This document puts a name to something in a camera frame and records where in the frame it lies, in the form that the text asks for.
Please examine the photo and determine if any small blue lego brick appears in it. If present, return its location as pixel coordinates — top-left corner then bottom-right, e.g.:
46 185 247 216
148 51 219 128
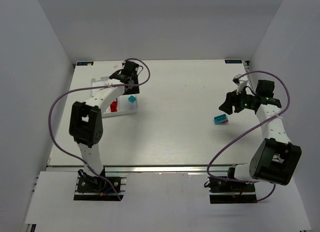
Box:
128 95 137 103

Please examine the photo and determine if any large teal lego brick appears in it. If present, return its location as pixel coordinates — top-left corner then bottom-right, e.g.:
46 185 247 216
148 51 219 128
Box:
213 114 228 125

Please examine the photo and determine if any red long lego brick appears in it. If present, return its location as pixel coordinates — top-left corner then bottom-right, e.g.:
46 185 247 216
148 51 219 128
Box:
109 99 118 113

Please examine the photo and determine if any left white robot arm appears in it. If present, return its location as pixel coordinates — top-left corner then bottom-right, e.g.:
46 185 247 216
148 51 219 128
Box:
69 61 140 177

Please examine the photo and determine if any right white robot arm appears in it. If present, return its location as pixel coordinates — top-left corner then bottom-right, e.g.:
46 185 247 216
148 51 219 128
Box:
219 79 302 186

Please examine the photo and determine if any white divided sorting tray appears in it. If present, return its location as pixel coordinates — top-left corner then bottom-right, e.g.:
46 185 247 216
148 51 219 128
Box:
90 76 138 118

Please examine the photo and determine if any right blue corner label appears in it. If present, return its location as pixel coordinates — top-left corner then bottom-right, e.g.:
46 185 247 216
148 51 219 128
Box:
224 59 243 64

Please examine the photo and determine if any blue corner label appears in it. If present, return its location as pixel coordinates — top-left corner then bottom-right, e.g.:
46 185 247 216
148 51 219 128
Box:
224 59 243 64
76 61 94 66

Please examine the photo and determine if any left blue corner label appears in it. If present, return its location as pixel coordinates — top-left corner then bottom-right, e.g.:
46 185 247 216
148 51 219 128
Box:
76 61 94 66

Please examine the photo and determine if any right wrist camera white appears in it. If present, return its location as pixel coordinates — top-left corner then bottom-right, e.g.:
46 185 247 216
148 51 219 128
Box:
232 74 248 95

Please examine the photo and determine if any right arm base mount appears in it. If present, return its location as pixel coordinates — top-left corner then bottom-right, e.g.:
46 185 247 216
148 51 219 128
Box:
204 177 257 204

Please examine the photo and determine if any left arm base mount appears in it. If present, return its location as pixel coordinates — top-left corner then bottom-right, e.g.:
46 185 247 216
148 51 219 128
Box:
73 169 127 202

